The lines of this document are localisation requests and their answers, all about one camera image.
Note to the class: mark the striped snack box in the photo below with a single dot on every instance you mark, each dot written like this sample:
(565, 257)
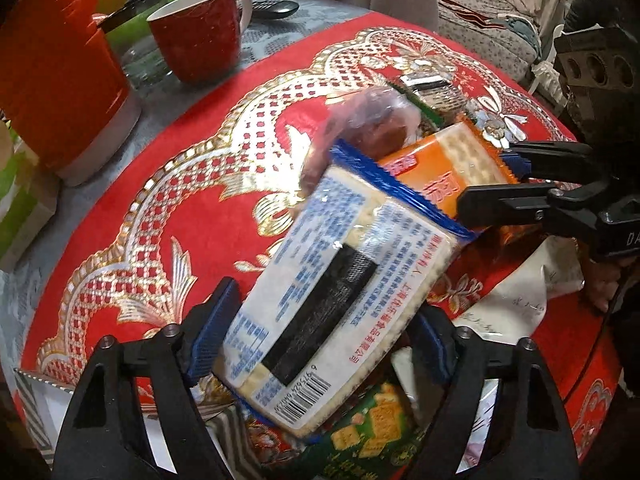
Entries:
(45, 403)

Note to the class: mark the clear bag dried fruit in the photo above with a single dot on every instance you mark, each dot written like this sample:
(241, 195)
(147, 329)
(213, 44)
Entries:
(377, 121)

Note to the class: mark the green tissue box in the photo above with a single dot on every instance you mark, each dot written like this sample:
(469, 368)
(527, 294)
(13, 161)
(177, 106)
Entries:
(29, 196)

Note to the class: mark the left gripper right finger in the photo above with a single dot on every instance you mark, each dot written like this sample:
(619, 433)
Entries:
(529, 436)

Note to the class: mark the green yellow cracker packet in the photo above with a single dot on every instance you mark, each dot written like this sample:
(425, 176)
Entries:
(376, 439)

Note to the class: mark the patterned sofa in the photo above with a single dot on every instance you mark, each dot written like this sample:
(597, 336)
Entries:
(508, 34)

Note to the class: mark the blue white cracker packet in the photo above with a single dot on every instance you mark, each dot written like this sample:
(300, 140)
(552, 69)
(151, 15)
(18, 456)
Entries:
(347, 279)

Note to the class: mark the right hand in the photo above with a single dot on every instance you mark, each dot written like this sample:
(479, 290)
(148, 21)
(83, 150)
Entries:
(602, 279)

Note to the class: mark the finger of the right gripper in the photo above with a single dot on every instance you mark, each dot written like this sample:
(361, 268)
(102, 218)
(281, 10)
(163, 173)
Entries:
(558, 161)
(567, 213)

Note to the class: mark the green striped cookie packet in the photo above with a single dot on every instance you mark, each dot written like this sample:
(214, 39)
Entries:
(438, 99)

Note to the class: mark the red thermos flask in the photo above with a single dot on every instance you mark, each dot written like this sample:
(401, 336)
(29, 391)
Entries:
(62, 87)

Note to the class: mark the orange cracker packet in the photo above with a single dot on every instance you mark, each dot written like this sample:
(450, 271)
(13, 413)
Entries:
(441, 166)

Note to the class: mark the red mug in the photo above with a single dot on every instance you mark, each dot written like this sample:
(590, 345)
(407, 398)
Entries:
(200, 40)

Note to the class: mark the glass jar green lid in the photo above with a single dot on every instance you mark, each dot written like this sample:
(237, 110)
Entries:
(129, 36)

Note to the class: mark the black remote control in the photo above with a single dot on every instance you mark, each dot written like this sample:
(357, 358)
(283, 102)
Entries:
(274, 10)

